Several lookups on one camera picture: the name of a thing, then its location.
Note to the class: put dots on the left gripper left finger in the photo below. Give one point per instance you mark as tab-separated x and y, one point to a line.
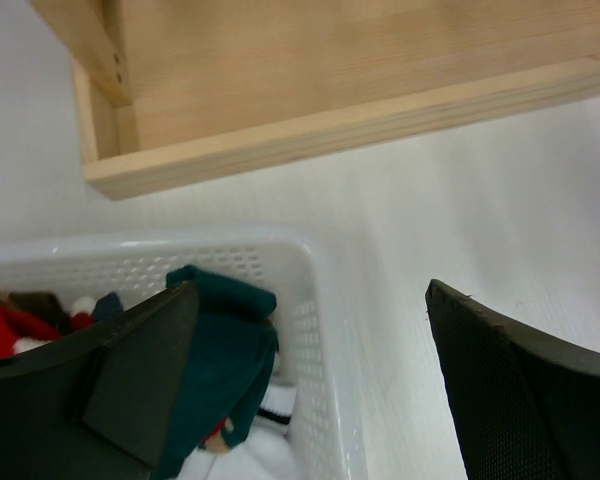
97	404

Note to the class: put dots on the teal sock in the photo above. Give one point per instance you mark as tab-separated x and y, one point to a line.
228	368

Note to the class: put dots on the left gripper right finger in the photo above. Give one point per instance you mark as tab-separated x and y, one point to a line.
525	404

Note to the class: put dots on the red sock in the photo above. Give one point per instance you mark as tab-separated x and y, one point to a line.
20	332

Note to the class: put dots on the white sock in basket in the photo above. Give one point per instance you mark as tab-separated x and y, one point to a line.
265	454

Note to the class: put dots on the wooden hanger stand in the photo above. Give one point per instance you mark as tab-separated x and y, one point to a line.
172	93

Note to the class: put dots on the brown striped sock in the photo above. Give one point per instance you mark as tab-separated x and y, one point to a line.
43	305

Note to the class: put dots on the white plastic basket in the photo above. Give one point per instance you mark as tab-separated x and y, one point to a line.
311	316

